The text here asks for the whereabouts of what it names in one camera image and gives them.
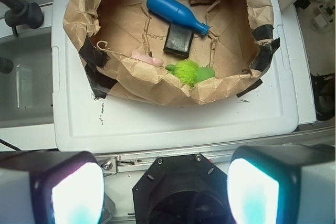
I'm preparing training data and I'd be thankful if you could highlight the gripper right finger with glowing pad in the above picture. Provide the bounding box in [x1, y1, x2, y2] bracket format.
[227, 144, 335, 223]

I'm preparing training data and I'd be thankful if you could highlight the brown paper bag bin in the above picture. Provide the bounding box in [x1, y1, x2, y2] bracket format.
[63, 0, 280, 106]

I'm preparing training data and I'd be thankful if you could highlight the clear plastic bin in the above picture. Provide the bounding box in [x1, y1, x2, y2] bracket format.
[1, 27, 54, 128]

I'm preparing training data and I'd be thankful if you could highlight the pink soft toy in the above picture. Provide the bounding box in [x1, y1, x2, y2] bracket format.
[131, 50, 164, 67]

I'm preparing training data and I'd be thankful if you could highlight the blue plastic bottle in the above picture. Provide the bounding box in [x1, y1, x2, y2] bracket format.
[146, 0, 209, 36]

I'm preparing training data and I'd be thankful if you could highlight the white plastic lid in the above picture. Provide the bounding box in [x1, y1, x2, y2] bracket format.
[51, 0, 299, 153]

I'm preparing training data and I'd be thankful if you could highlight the black rectangular block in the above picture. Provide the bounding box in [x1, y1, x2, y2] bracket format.
[163, 23, 194, 59]

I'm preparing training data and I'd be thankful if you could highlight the black octagonal mount plate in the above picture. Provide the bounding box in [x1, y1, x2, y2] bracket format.
[132, 153, 235, 223]

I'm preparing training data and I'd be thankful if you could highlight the green fuzzy toy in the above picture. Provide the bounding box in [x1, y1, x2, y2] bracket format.
[165, 59, 215, 87]

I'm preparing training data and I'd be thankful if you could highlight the white power adapter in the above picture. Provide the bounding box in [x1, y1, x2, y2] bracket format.
[312, 4, 335, 29]

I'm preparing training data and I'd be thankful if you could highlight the aluminium rail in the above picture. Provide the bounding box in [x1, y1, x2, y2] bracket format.
[95, 125, 335, 176]

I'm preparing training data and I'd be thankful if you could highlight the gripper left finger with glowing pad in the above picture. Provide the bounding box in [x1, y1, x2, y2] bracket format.
[1, 151, 104, 223]

